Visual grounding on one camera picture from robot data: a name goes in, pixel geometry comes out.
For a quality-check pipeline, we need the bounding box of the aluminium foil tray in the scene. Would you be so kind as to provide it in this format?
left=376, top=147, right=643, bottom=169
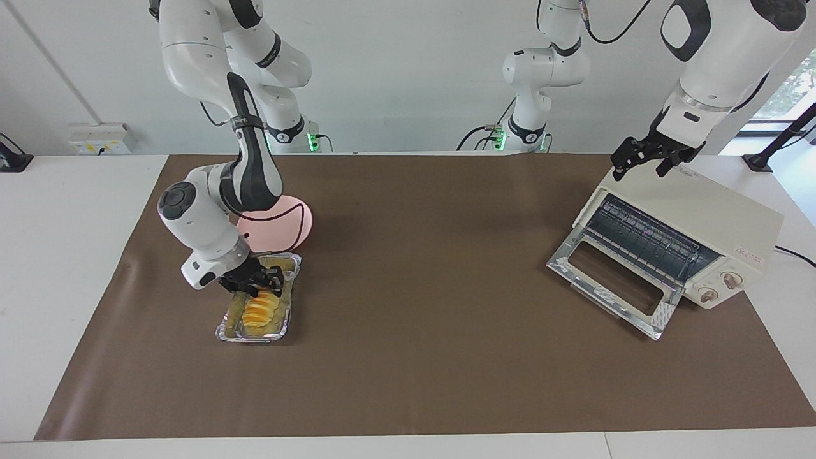
left=215, top=252, right=302, bottom=344

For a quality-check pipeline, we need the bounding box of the golden sliced bread loaf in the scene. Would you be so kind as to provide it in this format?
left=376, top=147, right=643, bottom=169
left=242, top=287, right=281, bottom=332

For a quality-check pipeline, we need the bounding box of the white toaster oven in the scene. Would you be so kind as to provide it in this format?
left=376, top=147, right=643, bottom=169
left=572, top=152, right=785, bottom=310

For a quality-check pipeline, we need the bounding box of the metal oven rack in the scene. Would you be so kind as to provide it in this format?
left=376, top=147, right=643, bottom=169
left=583, top=194, right=724, bottom=288

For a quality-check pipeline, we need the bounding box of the glass oven door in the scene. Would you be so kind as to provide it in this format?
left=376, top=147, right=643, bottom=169
left=546, top=224, right=686, bottom=341

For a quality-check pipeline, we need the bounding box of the pink round plate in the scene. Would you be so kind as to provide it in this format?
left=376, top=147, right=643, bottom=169
left=237, top=195, right=314, bottom=253

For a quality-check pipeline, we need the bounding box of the window with green view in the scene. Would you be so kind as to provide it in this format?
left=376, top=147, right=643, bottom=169
left=739, top=48, right=816, bottom=138

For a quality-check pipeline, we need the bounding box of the brown table mat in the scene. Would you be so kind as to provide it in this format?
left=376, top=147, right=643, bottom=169
left=33, top=153, right=816, bottom=442

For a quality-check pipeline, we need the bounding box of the small black desk clamp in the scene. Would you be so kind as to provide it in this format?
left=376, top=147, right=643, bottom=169
left=0, top=133, right=34, bottom=173

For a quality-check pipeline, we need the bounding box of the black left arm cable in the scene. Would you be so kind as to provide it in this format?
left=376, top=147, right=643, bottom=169
left=577, top=0, right=654, bottom=44

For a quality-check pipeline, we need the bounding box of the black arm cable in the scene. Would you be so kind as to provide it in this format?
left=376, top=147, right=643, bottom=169
left=577, top=0, right=654, bottom=44
left=198, top=99, right=238, bottom=128

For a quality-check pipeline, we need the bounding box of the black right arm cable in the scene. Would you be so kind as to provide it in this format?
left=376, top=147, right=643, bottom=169
left=198, top=99, right=238, bottom=128

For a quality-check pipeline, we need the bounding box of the black oven power cord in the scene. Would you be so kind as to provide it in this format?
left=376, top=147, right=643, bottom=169
left=775, top=245, right=816, bottom=268

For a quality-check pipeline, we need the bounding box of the black left base cable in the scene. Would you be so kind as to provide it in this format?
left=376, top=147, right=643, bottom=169
left=456, top=99, right=518, bottom=152

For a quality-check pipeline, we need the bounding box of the white wall socket box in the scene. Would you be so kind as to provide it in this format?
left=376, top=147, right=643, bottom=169
left=67, top=123, right=138, bottom=156

